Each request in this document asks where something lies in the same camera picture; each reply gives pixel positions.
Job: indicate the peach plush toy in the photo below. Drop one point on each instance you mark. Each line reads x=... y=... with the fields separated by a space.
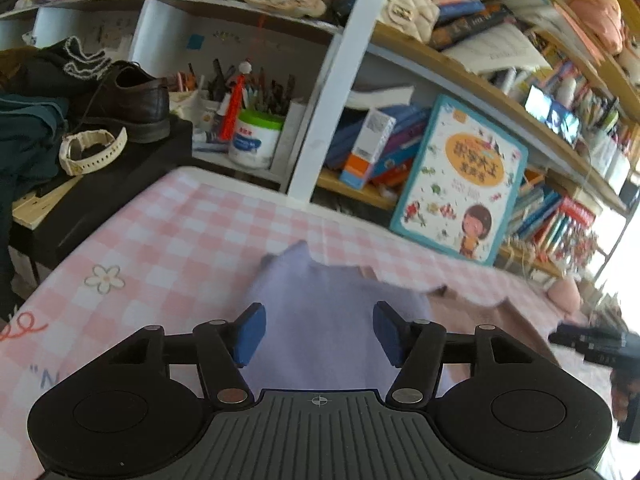
x=597 y=15

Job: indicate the cream wrist watch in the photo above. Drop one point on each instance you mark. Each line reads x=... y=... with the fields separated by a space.
x=70 y=165

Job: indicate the white paper sheet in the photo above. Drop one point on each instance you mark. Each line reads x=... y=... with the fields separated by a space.
x=495 y=47

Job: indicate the teal children's picture book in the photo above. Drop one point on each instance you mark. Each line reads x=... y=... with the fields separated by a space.
x=450 y=185

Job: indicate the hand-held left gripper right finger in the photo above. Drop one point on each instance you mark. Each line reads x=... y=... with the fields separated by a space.
x=387 y=332

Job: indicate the red tassel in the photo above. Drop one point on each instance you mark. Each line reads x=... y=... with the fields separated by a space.
x=230 y=115

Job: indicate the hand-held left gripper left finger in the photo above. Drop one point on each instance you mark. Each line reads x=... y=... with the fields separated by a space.
x=250 y=335

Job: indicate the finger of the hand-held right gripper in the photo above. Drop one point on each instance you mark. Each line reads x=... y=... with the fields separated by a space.
x=580 y=335
x=605 y=355

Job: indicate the smartphone with lit screen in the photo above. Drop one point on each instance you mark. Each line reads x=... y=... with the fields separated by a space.
x=550 y=112

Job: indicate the black case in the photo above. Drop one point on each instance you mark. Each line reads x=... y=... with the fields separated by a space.
x=125 y=180

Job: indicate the white tub with green lid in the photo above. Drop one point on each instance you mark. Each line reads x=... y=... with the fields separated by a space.
x=255 y=142

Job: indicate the colourful flower ornament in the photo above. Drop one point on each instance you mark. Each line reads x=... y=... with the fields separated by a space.
x=580 y=250

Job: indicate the bunch of pens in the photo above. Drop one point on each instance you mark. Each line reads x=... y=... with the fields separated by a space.
x=260 y=95

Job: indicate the white quilted handbag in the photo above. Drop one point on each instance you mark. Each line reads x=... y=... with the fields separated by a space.
x=407 y=10

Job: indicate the black knit garment white trim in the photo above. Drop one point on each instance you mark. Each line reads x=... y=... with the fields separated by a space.
x=50 y=65

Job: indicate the white and wood bookshelf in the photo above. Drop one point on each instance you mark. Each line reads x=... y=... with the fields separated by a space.
x=340 y=85

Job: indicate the purple and pink sweater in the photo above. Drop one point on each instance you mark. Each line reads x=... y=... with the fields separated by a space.
x=325 y=310

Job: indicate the white and orange toothpaste box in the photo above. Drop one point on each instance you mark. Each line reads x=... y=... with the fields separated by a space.
x=367 y=145

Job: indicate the stack of blue books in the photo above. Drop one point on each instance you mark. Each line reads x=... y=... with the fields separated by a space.
x=400 y=130

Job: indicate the row of shelf books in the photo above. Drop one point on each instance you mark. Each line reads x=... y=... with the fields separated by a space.
x=465 y=20

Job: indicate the brown leather shoe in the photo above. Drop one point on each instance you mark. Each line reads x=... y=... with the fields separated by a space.
x=135 y=102

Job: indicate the dark green garment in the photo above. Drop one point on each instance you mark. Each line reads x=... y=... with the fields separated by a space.
x=25 y=135

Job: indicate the wooden board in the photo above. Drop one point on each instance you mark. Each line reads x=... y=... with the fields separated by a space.
x=30 y=207

